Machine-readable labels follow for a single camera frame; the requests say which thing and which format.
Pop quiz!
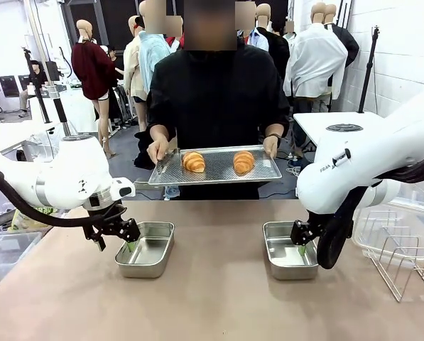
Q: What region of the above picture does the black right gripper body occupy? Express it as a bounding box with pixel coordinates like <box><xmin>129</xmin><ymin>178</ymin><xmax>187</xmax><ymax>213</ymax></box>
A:
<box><xmin>308</xmin><ymin>212</ymin><xmax>328</xmax><ymax>243</ymax></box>

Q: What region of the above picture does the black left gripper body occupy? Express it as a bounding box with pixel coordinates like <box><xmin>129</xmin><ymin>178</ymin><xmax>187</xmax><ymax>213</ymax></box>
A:
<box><xmin>82</xmin><ymin>202</ymin><xmax>128</xmax><ymax>242</ymax></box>

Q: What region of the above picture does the rectangular steel container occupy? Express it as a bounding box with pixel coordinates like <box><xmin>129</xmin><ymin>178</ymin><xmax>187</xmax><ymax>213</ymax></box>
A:
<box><xmin>262</xmin><ymin>220</ymin><xmax>320</xmax><ymax>281</ymax></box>
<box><xmin>114</xmin><ymin>221</ymin><xmax>175</xmax><ymax>279</ymax></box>

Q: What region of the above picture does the golden croissant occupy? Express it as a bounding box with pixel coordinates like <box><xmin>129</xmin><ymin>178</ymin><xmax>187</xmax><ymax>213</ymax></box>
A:
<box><xmin>181</xmin><ymin>151</ymin><xmax>207</xmax><ymax>174</ymax></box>
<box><xmin>232</xmin><ymin>150</ymin><xmax>256</xmax><ymax>175</ymax></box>

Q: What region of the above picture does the perforated metal baking tray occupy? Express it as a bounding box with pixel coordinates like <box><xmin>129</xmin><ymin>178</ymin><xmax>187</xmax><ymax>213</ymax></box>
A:
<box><xmin>148</xmin><ymin>144</ymin><xmax>283</xmax><ymax>186</ymax></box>

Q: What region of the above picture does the person's left forearm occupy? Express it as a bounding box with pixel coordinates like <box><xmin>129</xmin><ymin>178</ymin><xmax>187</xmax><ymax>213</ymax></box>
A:
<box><xmin>264</xmin><ymin>122</ymin><xmax>286</xmax><ymax>136</ymax></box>

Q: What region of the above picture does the person's right forearm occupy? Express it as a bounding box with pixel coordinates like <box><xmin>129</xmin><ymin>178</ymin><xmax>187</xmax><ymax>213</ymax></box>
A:
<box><xmin>149</xmin><ymin>123</ymin><xmax>178</xmax><ymax>144</ymax></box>

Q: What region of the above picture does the person's right hand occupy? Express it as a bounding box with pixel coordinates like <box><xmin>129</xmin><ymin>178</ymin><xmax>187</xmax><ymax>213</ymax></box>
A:
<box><xmin>146</xmin><ymin>136</ymin><xmax>175</xmax><ymax>166</ymax></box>

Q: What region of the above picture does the person's left hand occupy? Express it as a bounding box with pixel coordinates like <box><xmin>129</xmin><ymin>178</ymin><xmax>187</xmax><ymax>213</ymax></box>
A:
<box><xmin>262</xmin><ymin>136</ymin><xmax>281</xmax><ymax>160</ymax></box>

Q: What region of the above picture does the white side table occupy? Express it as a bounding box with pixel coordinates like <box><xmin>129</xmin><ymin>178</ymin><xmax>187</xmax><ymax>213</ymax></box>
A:
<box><xmin>293</xmin><ymin>112</ymin><xmax>388</xmax><ymax>150</ymax></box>

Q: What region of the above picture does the clear plastic storage bin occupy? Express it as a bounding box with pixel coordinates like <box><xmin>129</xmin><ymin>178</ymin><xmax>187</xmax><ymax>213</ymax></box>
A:
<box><xmin>0</xmin><ymin>230</ymin><xmax>44</xmax><ymax>294</ymax></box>

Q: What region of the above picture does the person in black shirt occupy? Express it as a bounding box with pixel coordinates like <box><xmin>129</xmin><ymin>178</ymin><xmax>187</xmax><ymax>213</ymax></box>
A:
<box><xmin>146</xmin><ymin>0</ymin><xmax>291</xmax><ymax>200</ymax></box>

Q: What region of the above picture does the mannequin in maroon sweater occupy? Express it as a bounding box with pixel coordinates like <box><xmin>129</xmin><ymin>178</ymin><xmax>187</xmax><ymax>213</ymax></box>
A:
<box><xmin>71</xmin><ymin>19</ymin><xmax>117</xmax><ymax>159</ymax></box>

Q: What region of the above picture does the mannequin in cream jacket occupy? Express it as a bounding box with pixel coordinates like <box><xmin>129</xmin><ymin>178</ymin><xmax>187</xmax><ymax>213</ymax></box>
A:
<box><xmin>122</xmin><ymin>16</ymin><xmax>149</xmax><ymax>132</ymax></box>

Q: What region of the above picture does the black tripod stand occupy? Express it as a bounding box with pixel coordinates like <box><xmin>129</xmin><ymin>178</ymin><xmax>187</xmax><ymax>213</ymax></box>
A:
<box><xmin>358</xmin><ymin>25</ymin><xmax>381</xmax><ymax>114</ymax></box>

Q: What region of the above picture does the seated background person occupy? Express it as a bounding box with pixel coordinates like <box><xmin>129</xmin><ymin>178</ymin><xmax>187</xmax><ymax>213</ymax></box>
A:
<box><xmin>18</xmin><ymin>60</ymin><xmax>49</xmax><ymax>118</ymax></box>

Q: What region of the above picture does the mannequin in white shirt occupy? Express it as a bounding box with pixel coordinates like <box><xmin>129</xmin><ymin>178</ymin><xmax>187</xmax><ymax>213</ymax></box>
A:
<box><xmin>283</xmin><ymin>1</ymin><xmax>349</xmax><ymax>111</ymax></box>

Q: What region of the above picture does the standing background person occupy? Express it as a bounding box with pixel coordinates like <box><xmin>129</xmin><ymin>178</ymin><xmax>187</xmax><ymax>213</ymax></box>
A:
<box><xmin>107</xmin><ymin>45</ymin><xmax>126</xmax><ymax>93</ymax></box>

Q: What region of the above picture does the mannequin in light-blue shirt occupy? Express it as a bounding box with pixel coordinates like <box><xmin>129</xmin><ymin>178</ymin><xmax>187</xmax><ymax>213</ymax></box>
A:
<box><xmin>137</xmin><ymin>0</ymin><xmax>173</xmax><ymax>97</ymax></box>

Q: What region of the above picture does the mannequin in blue-white shirt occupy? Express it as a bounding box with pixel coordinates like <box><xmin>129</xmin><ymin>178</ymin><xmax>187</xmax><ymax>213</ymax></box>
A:
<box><xmin>245</xmin><ymin>28</ymin><xmax>270</xmax><ymax>53</ymax></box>

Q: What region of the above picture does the mannequin with red garment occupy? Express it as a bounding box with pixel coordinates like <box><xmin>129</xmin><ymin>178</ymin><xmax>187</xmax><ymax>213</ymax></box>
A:
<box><xmin>165</xmin><ymin>33</ymin><xmax>183</xmax><ymax>53</ymax></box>

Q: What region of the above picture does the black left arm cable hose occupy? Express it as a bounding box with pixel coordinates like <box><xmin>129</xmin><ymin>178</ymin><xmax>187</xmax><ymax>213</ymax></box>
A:
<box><xmin>0</xmin><ymin>170</ymin><xmax>106</xmax><ymax>230</ymax></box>

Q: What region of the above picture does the steel wire lid rack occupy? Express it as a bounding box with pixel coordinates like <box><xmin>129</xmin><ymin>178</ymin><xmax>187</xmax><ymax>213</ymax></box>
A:
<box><xmin>363</xmin><ymin>236</ymin><xmax>424</xmax><ymax>303</ymax></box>

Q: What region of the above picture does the black handled pole stand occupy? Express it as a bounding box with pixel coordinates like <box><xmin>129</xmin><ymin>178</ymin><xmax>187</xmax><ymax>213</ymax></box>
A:
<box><xmin>45</xmin><ymin>60</ymin><xmax>72</xmax><ymax>138</ymax></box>

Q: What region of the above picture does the black camera tripod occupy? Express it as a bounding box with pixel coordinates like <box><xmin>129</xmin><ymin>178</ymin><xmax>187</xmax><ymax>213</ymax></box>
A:
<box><xmin>21</xmin><ymin>45</ymin><xmax>53</xmax><ymax>124</ymax></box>

